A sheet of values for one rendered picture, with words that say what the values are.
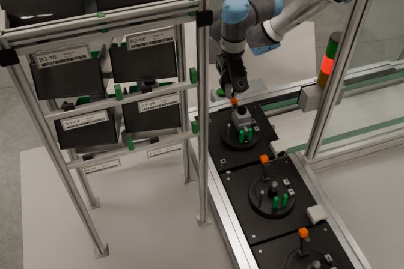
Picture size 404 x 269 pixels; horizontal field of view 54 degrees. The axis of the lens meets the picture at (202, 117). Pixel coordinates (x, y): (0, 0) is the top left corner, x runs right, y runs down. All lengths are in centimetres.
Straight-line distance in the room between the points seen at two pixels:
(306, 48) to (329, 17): 184
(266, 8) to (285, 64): 67
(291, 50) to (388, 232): 91
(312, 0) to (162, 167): 79
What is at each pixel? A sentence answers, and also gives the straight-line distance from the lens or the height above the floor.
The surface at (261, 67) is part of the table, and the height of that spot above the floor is 86.
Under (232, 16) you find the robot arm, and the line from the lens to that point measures 112.
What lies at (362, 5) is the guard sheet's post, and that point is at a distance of 97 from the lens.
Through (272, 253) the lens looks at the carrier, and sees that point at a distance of 116.
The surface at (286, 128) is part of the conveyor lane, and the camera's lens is 148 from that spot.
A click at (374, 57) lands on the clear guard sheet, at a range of 114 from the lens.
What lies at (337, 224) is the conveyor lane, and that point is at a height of 96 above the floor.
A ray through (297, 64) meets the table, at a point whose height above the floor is 86.
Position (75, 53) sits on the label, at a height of 160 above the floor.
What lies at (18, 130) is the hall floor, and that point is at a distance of 291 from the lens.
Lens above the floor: 202
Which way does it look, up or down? 48 degrees down
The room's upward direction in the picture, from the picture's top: straight up
